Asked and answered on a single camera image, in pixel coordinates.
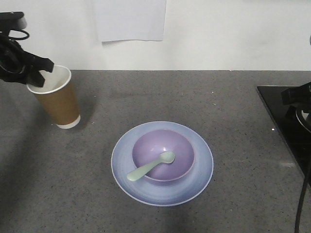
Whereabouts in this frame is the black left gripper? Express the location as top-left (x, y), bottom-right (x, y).
top-left (0, 34), bottom-right (54, 87)

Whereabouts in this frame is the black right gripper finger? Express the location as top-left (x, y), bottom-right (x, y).
top-left (285, 105), bottom-right (300, 119)
top-left (281, 83), bottom-right (311, 105)

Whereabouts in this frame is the white cup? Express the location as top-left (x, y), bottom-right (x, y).
top-left (27, 65), bottom-right (81, 129)

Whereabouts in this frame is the pale green plastic spoon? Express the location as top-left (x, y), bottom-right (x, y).
top-left (126, 151), bottom-right (175, 182)

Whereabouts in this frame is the purple plastic bowl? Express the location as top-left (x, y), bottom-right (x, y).
top-left (127, 129), bottom-right (195, 182)

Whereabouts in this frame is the light blue plastic plate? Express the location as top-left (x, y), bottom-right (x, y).
top-left (111, 121), bottom-right (213, 206)

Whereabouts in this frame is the black induction cooktop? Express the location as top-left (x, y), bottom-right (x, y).
top-left (257, 85), bottom-right (311, 175)

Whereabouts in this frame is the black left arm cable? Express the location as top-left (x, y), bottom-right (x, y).
top-left (7, 29), bottom-right (30, 41)

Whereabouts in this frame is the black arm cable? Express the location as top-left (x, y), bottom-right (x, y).
top-left (294, 174), bottom-right (311, 233)
top-left (7, 29), bottom-right (30, 41)

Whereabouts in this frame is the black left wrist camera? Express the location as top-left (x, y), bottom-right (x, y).
top-left (0, 12), bottom-right (27, 32)

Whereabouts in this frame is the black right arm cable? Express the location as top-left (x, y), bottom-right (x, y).
top-left (294, 174), bottom-right (311, 233)

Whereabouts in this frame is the white paper on wall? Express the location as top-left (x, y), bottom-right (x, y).
top-left (93, 0), bottom-right (166, 42)

